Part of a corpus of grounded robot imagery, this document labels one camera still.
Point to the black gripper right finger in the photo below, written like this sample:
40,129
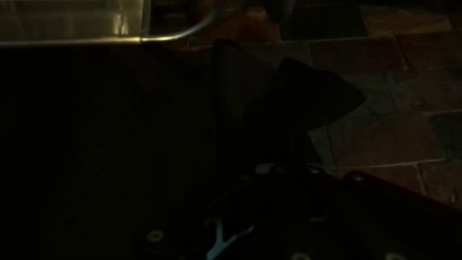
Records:
313,101

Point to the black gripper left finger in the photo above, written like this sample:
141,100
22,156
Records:
229,106

